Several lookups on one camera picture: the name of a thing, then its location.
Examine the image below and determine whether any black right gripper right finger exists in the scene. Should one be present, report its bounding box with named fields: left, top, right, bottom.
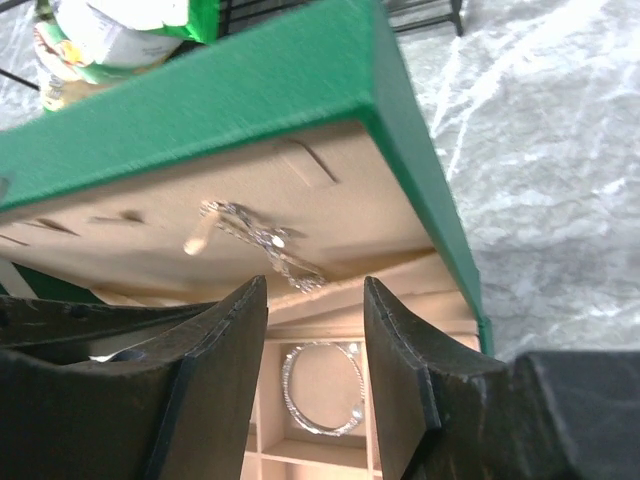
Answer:
left=364, top=277, right=639, bottom=479

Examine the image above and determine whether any silver chain jewelry pile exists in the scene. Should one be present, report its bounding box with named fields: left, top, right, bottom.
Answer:
left=183, top=200, right=327, bottom=293

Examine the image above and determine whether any black wire shelf rack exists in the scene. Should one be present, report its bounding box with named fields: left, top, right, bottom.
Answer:
left=0, top=0, right=466, bottom=94

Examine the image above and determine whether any green jewelry box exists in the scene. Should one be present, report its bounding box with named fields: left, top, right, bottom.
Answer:
left=1, top=1, right=484, bottom=479

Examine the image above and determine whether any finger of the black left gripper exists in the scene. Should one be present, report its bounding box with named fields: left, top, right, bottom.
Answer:
left=1, top=296, right=215, bottom=348

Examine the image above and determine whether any green white snack bag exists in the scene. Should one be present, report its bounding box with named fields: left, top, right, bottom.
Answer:
left=33, top=0, right=221, bottom=112

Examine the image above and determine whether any silver pearl bangle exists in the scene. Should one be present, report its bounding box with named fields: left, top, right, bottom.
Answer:
left=280, top=341, right=366, bottom=442

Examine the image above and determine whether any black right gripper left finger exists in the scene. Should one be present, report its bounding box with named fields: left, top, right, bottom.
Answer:
left=1, top=276, right=268, bottom=479

